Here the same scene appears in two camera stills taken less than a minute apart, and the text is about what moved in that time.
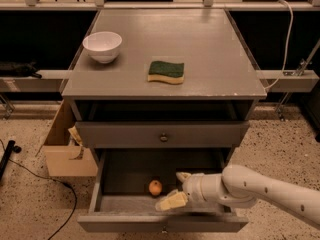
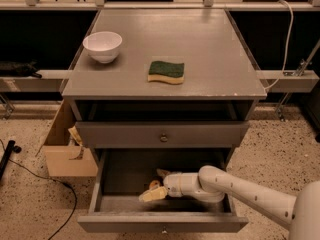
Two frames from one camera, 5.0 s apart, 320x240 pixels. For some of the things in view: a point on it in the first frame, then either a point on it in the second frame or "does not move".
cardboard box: (63, 150) does not move
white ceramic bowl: (102, 46) does not move
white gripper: (194, 187) → (172, 184)
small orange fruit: (155, 187) does not move
